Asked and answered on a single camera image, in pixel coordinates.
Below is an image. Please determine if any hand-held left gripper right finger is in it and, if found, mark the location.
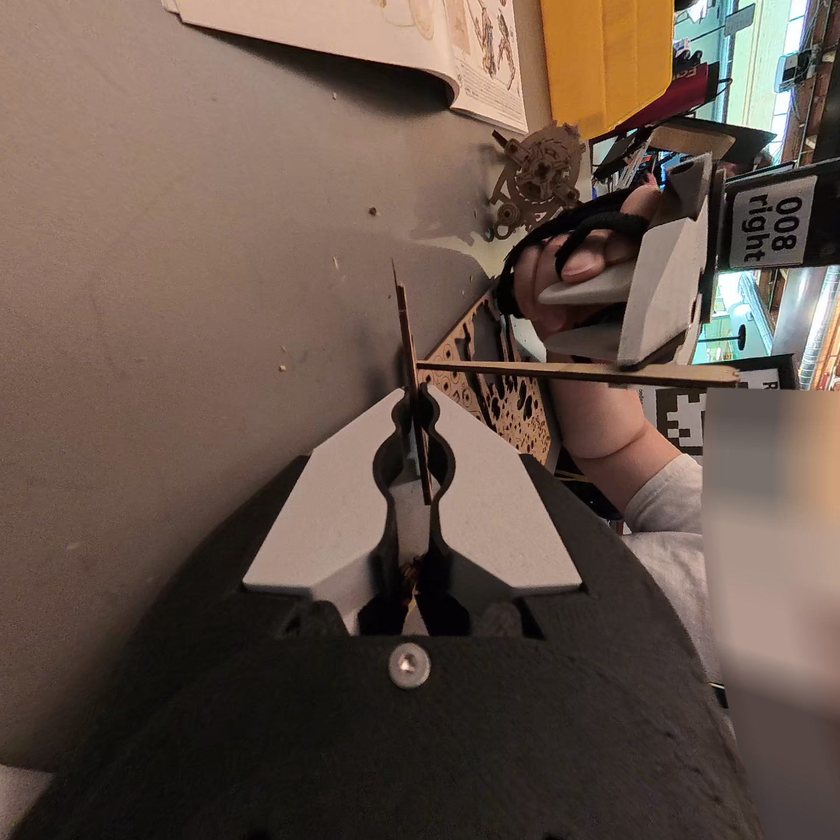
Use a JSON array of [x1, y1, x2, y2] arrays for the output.
[[428, 386, 584, 635]]

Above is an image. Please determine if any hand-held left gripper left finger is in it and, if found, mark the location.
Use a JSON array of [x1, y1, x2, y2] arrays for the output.
[[243, 387, 404, 635]]

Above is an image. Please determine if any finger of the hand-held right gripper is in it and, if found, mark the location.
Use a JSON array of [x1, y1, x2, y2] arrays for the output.
[[616, 197, 716, 368]]

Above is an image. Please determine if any laser-cut wooden sheet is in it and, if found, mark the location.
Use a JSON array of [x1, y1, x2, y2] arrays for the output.
[[416, 289, 559, 467]]

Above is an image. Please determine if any forked wooden model part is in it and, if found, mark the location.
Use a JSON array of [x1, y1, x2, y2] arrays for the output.
[[416, 360, 740, 389]]

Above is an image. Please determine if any person's right forearm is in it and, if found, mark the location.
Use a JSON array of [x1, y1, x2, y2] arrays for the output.
[[546, 377, 686, 519]]

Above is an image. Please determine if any person's right hand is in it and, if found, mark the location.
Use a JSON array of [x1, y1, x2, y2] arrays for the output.
[[512, 187, 660, 342]]

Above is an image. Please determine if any black framed marker sign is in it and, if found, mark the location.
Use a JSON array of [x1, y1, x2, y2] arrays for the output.
[[640, 354, 798, 460]]

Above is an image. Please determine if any brown cardboard board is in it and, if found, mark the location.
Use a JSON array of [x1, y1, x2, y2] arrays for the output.
[[650, 123, 737, 165]]

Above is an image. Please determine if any wooden gear assembly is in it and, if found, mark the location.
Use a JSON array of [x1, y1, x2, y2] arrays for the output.
[[489, 121, 586, 242]]

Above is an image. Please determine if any red cloth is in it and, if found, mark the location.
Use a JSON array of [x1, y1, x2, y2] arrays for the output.
[[610, 62, 713, 142]]

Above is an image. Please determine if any yellow plastic bin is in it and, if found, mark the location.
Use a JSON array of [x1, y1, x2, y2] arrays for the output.
[[539, 0, 677, 139]]

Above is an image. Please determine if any illustrated instruction booklet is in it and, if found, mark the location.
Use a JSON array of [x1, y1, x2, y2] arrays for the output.
[[161, 0, 529, 135]]

